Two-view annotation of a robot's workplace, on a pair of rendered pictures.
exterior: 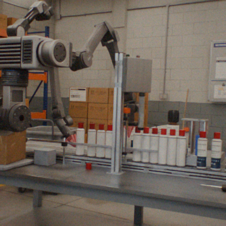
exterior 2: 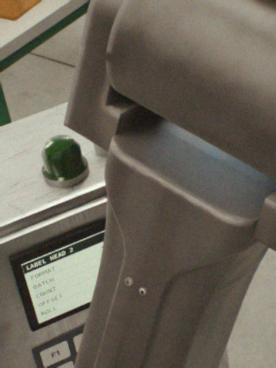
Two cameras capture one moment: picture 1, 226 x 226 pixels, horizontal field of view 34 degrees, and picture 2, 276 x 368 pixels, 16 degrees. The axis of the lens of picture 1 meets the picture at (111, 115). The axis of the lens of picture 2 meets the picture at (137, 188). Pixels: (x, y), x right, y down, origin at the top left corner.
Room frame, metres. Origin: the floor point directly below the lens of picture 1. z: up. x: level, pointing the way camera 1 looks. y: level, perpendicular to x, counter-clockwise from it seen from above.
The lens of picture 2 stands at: (2.50, 0.05, 1.79)
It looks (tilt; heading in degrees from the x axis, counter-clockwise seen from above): 38 degrees down; 193
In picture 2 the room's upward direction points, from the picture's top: 10 degrees counter-clockwise
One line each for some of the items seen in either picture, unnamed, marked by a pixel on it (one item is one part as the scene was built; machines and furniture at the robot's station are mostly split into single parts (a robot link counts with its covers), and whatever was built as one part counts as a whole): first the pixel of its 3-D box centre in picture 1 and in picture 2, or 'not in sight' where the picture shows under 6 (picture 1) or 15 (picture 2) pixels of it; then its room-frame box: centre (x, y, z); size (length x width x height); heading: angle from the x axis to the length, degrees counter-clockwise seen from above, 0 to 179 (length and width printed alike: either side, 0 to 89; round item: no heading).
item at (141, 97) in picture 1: (141, 111); not in sight; (2.05, -0.17, 1.18); 0.04 x 0.04 x 0.21
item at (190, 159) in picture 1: (193, 141); not in sight; (2.13, -0.48, 1.01); 0.14 x 0.13 x 0.26; 67
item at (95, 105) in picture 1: (108, 129); not in sight; (6.19, 0.04, 0.70); 1.20 x 0.82 x 1.39; 64
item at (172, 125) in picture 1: (172, 129); not in sight; (2.69, -0.45, 1.04); 0.09 x 0.09 x 0.29
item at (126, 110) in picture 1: (126, 133); not in sight; (2.14, -0.09, 1.05); 0.10 x 0.04 x 0.33; 157
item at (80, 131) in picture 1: (80, 138); not in sight; (2.31, 0.19, 0.98); 0.05 x 0.05 x 0.20
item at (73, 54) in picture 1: (68, 55); not in sight; (1.84, 0.22, 1.45); 0.09 x 0.08 x 0.12; 58
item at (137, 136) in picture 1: (137, 144); not in sight; (2.17, -0.16, 0.98); 0.05 x 0.05 x 0.20
